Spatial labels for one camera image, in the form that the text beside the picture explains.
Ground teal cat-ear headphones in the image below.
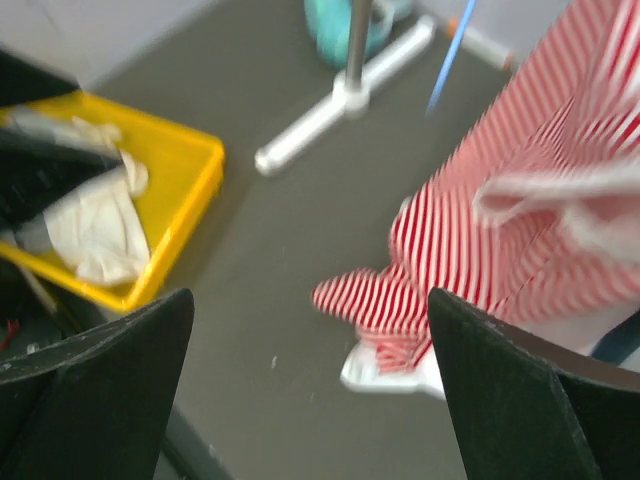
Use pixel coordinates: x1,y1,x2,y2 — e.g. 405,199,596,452
304,0,413,70

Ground blue wire hanger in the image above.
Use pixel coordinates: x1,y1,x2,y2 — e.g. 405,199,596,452
426,0,477,115

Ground cream white cloth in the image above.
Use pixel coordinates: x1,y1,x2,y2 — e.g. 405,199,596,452
14,114,150,286

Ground white metal clothes rack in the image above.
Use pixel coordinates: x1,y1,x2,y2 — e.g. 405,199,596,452
255,1,437,176

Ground orange white marker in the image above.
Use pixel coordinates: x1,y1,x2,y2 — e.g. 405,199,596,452
460,26,515,71

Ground yellow plastic bin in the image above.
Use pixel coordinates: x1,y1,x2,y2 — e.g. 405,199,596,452
1,91,225,313

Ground red white striped tank top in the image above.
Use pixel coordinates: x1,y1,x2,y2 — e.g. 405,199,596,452
312,1,639,373

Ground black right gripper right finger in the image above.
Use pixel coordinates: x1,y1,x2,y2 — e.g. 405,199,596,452
428,289,639,479

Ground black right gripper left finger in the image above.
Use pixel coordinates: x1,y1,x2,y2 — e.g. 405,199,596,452
1,289,194,479

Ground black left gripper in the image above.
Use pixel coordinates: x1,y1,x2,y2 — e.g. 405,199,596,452
1,51,123,230

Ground white navy-trimmed tank top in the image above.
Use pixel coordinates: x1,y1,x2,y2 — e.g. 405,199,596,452
340,304,639,400

